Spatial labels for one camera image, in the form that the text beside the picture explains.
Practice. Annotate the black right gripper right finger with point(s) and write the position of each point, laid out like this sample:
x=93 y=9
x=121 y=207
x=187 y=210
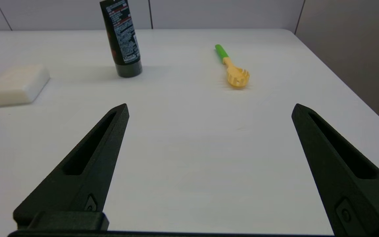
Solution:
x=341 y=184

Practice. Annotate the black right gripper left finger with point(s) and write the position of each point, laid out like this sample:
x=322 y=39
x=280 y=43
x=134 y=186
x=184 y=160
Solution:
x=87 y=177

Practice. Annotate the white rectangular sponge block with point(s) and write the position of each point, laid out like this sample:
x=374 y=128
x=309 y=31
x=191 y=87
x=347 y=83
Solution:
x=16 y=85

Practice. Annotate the black squeeze tube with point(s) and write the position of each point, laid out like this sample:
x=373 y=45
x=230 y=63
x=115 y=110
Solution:
x=123 y=39

